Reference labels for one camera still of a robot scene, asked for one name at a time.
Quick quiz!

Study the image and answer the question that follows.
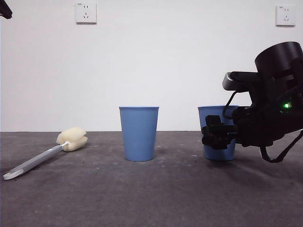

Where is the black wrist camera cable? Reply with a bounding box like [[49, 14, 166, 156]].
[[222, 91, 239, 119]]

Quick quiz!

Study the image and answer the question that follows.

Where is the blue ribbed plastic cup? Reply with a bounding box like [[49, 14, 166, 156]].
[[118, 106, 160, 162], [197, 105, 240, 162]]

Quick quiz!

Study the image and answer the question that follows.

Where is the sponge cup brush grey handle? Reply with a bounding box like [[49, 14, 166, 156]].
[[2, 127, 88, 181]]

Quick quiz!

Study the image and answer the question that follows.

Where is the white wall socket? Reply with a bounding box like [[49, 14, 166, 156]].
[[76, 2, 98, 24], [276, 5, 296, 27]]

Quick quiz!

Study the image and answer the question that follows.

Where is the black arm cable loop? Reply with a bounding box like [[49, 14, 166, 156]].
[[259, 129, 303, 163]]

